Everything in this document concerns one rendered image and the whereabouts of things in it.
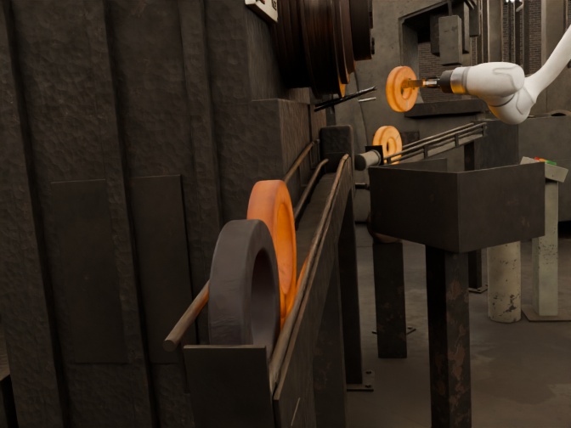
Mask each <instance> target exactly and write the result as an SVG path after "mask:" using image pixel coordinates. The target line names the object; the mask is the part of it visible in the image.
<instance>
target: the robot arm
mask: <svg viewBox="0 0 571 428"><path fill-rule="evenodd" d="M570 60H571V25H570V27H569V28H568V30H567V31H566V33H565V34H564V36H563V38H562V39H561V41H560V42H559V43H558V45H557V47H556V48H555V50H554V51H553V53H552V54H551V56H550V58H549V59H548V60H547V61H546V63H545V64H544V66H543V67H542V68H541V69H540V70H539V71H537V72H536V73H535V74H533V75H532V76H529V77H526V78H524V73H523V69H522V68H521V67H520V66H519V65H515V64H511V63H505V62H494V63H485V64H481V65H476V66H468V67H458V68H456V69H455V70H446V71H444V72H443V74H442V75H441V76H434V77H430V78H426V79H423V80H411V78H409V80H403V82H402V84H401V89H405V88H412V90H415V89H416V87H425V88H435V89H437V88H441V90H442V91H443V93H454V94H455V95H456V94H460V95H477V96H478V97H479V98H480V99H482V100H484V101H485V102H486V103H487V105H488V107H489V109H490V110H491V111H492V113H493V114H494V115H495V116H496V117H497V118H498V119H500V120H501V121H503V122H505V123H507V124H512V125H515V124H518V123H521V122H523V121H524V120H525V119H526V118H527V117H528V115H529V112H530V109H531V107H532V106H533V105H534V104H535V103H536V99H537V96H538V95H539V93H540V92H541V91H543V90H544V89H545V88H546V87H547V86H548V85H550V84H551V83H552V82H553V81H554V80H555V79H556V77H557V76H558V75H559V74H560V72H561V71H562V70H563V68H564V67H565V66H566V64H567V63H568V62H569V61H570Z"/></svg>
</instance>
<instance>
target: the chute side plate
mask: <svg viewBox="0 0 571 428"><path fill-rule="evenodd" d="M348 161H349V165H348ZM351 175H352V167H351V157H348V159H347V160H346V161H345V163H344V166H343V169H342V174H341V176H340V180H339V184H338V185H337V189H336V193H335V196H334V200H333V202H332V206H331V210H330V213H329V216H328V219H327V222H326V225H325V230H324V233H323V236H322V240H321V242H320V245H319V249H318V252H317V256H316V258H315V261H314V266H313V269H312V272H311V275H310V278H309V281H308V286H307V290H306V293H305V296H304V297H303V300H302V305H301V308H300V312H299V314H298V317H297V322H296V325H295V328H294V331H293V334H292V337H291V342H290V345H289V348H288V351H287V354H286V356H285V361H284V364H283V368H282V370H281V373H280V374H281V376H280V380H279V384H278V386H277V388H276V390H275V393H274V398H273V405H274V420H275V428H291V421H292V418H293V415H294V412H295V409H296V406H297V401H298V398H300V399H301V407H302V406H303V402H304V398H305V394H306V390H307V385H308V378H309V374H310V370H311V366H312V362H313V358H314V350H315V347H316V342H317V338H318V334H319V327H320V323H321V319H322V314H323V311H324V306H325V299H326V295H327V290H328V287H329V283H330V278H331V271H332V268H333V263H334V259H335V252H334V240H335V238H336V237H337V243H338V240H339V235H340V232H341V227H342V220H343V216H344V212H345V208H346V204H347V199H348V192H349V190H350V189H351V179H350V177H351Z"/></svg>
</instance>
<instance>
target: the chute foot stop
mask: <svg viewBox="0 0 571 428"><path fill-rule="evenodd" d="M184 359H185V364H186V370H187V375H188V382H189V392H190V397H191V403H192V409H193V415H194V420H195V428H275V425H274V410H273V403H272V395H271V387H270V379H269V365H268V357H267V349H266V345H185V346H184Z"/></svg>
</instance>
